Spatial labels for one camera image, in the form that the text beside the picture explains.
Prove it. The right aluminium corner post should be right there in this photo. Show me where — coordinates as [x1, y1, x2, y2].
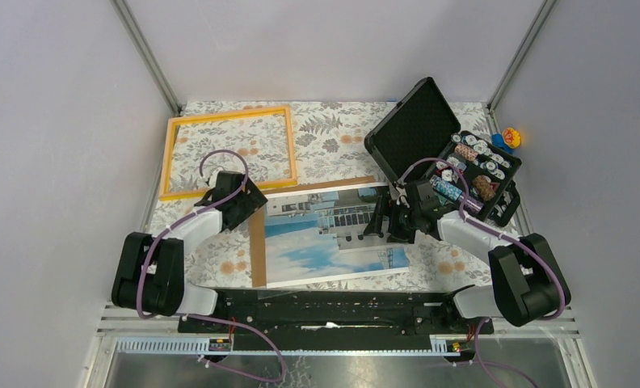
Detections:
[487, 0, 559, 112]

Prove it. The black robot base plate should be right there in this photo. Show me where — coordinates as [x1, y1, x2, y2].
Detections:
[178, 289, 494, 352]

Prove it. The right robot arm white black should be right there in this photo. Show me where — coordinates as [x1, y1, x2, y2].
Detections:
[364, 181, 571, 333]

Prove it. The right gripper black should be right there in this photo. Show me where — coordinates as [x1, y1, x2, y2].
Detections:
[363, 196, 421, 245]

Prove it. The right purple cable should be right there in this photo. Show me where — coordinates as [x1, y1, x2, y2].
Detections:
[396, 157, 566, 388]

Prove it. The yellow wooden picture frame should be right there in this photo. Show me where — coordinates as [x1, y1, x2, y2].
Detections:
[159, 105, 299, 202]

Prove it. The blue toy piece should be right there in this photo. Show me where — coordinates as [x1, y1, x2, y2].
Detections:
[491, 133, 508, 153]

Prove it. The black poker chip case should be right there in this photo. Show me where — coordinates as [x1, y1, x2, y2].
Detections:
[364, 77, 521, 226]

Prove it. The building and sky photo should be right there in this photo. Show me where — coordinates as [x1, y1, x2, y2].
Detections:
[263, 183, 410, 288]

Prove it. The floral patterned table mat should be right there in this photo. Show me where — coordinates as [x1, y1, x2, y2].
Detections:
[148, 101, 491, 291]

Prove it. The brown cardboard backing board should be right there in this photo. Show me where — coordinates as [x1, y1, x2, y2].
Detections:
[248, 175, 376, 288]

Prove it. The purple chip stack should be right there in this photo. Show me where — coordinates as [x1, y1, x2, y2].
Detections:
[461, 194, 484, 214]

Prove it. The left aluminium corner post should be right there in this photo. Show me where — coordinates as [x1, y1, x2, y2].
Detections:
[110, 0, 182, 116]

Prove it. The brown chip stack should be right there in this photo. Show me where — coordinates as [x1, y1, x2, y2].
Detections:
[472, 175, 495, 201]

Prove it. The aluminium corner post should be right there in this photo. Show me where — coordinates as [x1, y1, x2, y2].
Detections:
[110, 0, 182, 116]
[487, 0, 559, 112]

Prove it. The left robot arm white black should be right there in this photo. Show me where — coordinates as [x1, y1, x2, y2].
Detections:
[111, 171, 267, 332]

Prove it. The blue white chip stack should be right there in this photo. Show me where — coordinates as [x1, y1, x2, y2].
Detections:
[430, 176, 464, 202]

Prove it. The yellow orange toy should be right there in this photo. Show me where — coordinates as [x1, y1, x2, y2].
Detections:
[501, 127, 521, 150]

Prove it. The white slotted cable duct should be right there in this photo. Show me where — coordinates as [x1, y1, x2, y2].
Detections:
[116, 335, 463, 356]

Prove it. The pink patterned chip stack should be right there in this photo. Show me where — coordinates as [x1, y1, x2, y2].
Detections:
[454, 144, 478, 162]

